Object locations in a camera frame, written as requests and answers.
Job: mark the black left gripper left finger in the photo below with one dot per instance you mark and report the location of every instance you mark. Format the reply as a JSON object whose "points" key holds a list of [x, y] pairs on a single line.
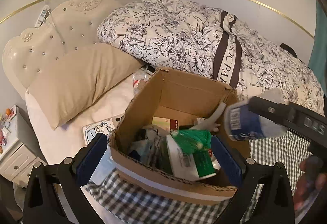
{"points": [[42, 204]]}

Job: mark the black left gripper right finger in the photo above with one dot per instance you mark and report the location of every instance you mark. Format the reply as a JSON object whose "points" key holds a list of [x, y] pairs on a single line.
{"points": [[275, 203]]}

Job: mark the cotton swab container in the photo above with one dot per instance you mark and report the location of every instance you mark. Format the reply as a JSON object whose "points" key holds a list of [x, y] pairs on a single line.
{"points": [[241, 124]]}

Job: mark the blue cloud tissue pack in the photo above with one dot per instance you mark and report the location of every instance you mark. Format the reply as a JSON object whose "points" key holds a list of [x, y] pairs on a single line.
{"points": [[103, 169]]}

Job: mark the green 999 medicine box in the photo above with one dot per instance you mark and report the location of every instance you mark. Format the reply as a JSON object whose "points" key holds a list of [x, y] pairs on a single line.
{"points": [[193, 167]]}

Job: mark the white thin tube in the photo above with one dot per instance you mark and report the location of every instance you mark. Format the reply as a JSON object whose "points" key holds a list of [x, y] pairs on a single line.
{"points": [[210, 123]]}

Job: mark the green foil packet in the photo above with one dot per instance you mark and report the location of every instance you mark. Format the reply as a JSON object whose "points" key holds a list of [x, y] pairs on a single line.
{"points": [[191, 140]]}

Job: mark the black bag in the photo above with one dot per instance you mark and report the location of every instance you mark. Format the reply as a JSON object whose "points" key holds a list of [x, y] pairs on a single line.
{"points": [[146, 147]]}

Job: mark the tan box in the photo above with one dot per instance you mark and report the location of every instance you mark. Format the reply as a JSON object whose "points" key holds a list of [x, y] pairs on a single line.
{"points": [[167, 124]]}

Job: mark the person right hand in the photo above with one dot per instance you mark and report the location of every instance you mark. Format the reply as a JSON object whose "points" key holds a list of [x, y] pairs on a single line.
{"points": [[306, 184]]}

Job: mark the white nightstand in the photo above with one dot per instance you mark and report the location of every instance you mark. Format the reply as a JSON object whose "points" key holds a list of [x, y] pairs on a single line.
{"points": [[19, 149]]}

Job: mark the teal curtain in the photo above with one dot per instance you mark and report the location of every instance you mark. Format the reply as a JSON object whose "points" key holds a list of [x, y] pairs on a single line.
{"points": [[317, 60]]}

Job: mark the black garment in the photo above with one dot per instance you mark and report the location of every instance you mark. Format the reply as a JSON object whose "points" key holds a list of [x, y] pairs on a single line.
{"points": [[288, 49]]}

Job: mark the white cartoon book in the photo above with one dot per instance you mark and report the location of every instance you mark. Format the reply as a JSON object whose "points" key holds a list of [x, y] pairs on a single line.
{"points": [[105, 126]]}

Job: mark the brown cardboard box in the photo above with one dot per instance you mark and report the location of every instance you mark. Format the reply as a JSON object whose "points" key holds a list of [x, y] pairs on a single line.
{"points": [[162, 143]]}

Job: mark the beige pillow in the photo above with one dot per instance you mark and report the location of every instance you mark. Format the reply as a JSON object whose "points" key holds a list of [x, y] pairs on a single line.
{"points": [[74, 82]]}

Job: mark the clear plastic bottle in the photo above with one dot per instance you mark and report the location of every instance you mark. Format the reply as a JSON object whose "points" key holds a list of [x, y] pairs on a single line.
{"points": [[139, 78]]}

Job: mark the floral white duvet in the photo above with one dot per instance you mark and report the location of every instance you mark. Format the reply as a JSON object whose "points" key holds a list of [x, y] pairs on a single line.
{"points": [[213, 43]]}

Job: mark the cream tufted headboard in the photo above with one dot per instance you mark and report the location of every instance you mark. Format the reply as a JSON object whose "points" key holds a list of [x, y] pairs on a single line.
{"points": [[69, 26]]}

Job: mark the white wall power strip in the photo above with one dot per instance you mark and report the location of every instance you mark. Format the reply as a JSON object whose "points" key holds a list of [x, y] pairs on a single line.
{"points": [[45, 12]]}

